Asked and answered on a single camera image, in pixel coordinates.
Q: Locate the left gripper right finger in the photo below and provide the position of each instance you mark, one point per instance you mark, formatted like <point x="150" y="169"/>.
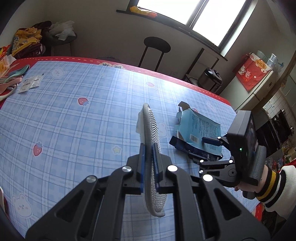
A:
<point x="203" y="208"/>

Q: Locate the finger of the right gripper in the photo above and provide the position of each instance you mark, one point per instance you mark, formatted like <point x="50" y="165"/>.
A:
<point x="205" y="157"/>
<point x="212" y="141"/>

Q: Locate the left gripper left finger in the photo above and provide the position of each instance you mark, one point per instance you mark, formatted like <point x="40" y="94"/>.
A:
<point x="93" y="210"/>

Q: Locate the blue paper carton box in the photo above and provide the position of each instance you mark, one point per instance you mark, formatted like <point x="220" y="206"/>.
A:
<point x="190" y="130"/>

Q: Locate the black kitchen stove unit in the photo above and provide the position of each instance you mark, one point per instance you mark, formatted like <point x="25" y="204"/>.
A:
<point x="272" y="132"/>

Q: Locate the right hand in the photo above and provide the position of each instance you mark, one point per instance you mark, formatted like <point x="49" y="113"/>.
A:
<point x="251" y="188"/>

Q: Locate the cream refrigerator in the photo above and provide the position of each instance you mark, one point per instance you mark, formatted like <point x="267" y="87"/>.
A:
<point x="240" y="98"/>

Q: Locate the black pressure cooker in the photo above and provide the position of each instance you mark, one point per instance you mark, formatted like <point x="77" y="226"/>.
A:
<point x="210" y="80"/>

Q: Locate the red fridge cover cloth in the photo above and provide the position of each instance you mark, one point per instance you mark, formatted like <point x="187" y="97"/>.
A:
<point x="251" y="70"/>

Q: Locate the blue plaid tablecloth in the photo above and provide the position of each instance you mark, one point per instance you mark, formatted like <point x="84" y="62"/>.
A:
<point x="81" y="121"/>

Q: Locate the black round stool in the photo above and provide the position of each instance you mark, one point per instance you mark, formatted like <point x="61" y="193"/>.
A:
<point x="158" y="45"/>

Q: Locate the white paper sachets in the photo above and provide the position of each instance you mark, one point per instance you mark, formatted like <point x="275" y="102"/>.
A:
<point x="31" y="82"/>

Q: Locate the yellow red item on sill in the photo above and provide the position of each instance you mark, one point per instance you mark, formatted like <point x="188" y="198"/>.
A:
<point x="143" y="12"/>

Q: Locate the pastel plastic spoons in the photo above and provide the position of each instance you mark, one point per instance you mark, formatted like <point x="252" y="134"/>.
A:
<point x="10" y="84"/>

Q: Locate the yellow snack bags pile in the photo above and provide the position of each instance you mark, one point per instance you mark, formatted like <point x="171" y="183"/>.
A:
<point x="27" y="42"/>

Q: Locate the white plastic bag on chair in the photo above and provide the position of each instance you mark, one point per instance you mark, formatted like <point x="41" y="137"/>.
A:
<point x="62" y="30"/>

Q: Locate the window with dark frame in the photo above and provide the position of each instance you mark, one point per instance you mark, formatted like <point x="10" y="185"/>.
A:
<point x="215" y="24"/>

